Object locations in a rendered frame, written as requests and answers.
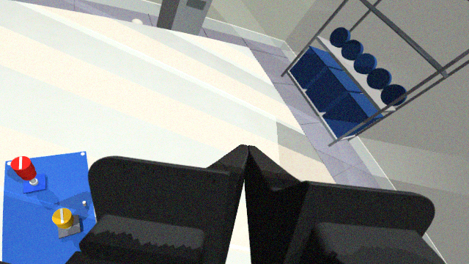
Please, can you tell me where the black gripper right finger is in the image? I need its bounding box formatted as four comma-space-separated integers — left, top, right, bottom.
244, 145, 435, 264

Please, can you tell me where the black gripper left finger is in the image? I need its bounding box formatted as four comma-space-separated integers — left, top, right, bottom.
87, 144, 248, 264

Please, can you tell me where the blue circuit board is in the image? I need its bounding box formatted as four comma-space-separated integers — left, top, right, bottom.
1, 151, 96, 264

